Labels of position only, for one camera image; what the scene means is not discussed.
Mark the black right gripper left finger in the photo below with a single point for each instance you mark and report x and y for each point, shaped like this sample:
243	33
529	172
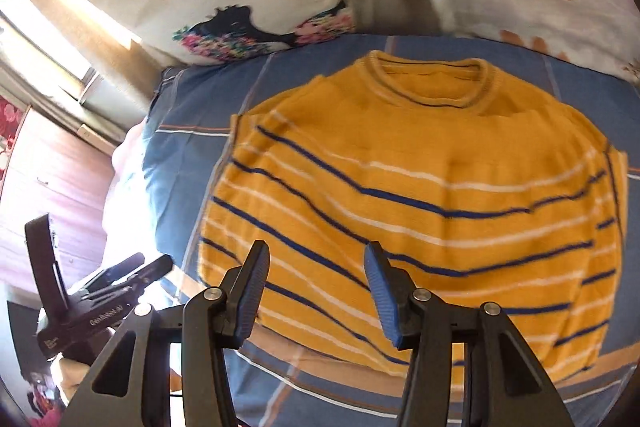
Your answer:
128	384

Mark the yellow striped knit sweater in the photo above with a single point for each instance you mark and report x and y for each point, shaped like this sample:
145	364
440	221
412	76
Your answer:
478	184

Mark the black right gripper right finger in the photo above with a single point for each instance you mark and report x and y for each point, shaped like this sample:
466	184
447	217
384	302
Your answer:
504	383

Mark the person left hand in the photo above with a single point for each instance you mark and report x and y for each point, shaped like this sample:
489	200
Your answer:
68	375

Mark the red flower wall picture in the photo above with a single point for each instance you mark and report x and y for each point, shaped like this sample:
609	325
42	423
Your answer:
11	118

